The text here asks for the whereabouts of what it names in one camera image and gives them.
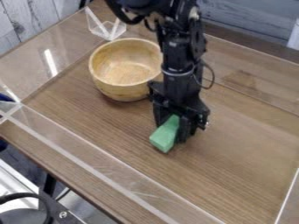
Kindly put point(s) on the brown wooden bowl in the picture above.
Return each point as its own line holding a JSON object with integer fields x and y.
{"x": 122, "y": 66}

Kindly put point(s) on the green rectangular block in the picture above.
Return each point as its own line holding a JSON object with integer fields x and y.
{"x": 163, "y": 136}

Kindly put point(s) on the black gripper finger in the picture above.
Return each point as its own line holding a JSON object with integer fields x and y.
{"x": 187, "y": 127}
{"x": 162, "y": 112}

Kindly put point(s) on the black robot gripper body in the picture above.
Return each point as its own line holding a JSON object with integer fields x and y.
{"x": 181, "y": 90}

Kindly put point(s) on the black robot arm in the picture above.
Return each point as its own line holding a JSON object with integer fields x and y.
{"x": 175, "y": 21}

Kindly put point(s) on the clear acrylic corner bracket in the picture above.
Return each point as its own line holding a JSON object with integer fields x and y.
{"x": 108, "y": 30}

